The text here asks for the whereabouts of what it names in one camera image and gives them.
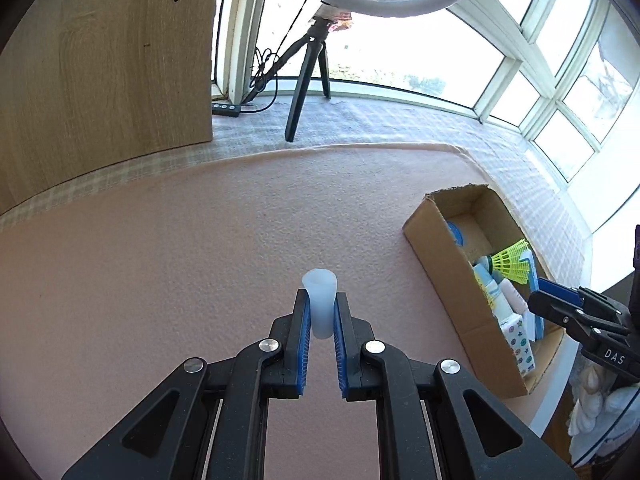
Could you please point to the large wooden board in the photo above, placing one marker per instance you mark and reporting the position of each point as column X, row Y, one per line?
column 86, row 84

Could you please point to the yellow green shuttlecock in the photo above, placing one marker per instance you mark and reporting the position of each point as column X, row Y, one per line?
column 510, row 263

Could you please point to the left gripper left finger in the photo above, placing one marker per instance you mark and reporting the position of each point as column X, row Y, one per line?
column 207, row 420

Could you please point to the small white translucent cap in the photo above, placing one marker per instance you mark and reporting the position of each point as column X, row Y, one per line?
column 321, row 289

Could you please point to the yellow black card package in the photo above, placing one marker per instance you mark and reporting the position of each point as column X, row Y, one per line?
column 490, row 301

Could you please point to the black inline cable remote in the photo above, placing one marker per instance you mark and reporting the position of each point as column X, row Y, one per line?
column 225, row 109

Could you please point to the right white gloved hand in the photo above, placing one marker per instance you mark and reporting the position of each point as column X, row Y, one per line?
column 605, row 414

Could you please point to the pink bottle grey cap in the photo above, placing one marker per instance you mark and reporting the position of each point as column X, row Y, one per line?
column 515, row 300

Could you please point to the white blue lotion tube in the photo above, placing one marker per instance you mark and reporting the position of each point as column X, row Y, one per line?
column 502, row 309

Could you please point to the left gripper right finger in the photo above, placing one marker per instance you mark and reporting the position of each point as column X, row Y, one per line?
column 435, row 421

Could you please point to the brown cardboard box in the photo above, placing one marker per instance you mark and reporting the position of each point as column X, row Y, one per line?
column 487, row 226

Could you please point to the white patterned small box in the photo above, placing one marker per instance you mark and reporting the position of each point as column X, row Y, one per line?
column 513, row 329

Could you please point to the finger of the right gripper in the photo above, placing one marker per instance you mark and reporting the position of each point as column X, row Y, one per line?
column 578, row 324
column 551, row 294

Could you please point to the grey checked bedsheet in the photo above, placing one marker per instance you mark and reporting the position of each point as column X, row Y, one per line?
column 539, row 199

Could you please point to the blue round container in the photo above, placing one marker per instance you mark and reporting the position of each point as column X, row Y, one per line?
column 456, row 233

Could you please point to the black tripod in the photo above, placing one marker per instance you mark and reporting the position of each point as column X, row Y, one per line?
column 314, row 43

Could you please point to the blue plastic phone stand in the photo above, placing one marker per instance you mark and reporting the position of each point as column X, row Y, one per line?
column 532, row 281

